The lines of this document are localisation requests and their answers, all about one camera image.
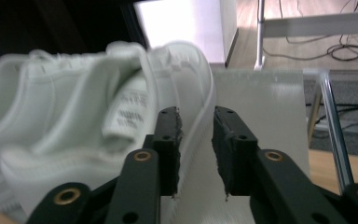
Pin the white sneaker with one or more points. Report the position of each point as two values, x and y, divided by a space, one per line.
74 124

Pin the white metal desk frame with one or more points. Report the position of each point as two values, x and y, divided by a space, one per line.
317 25

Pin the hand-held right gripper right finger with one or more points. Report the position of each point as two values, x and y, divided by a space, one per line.
230 149

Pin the black curtain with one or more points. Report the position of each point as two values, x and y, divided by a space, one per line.
43 25

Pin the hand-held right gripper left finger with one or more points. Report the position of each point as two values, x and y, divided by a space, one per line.
167 146

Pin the white panel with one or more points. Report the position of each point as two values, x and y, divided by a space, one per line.
186 31

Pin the metal two-tier shoe rack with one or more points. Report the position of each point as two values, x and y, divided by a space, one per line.
261 118

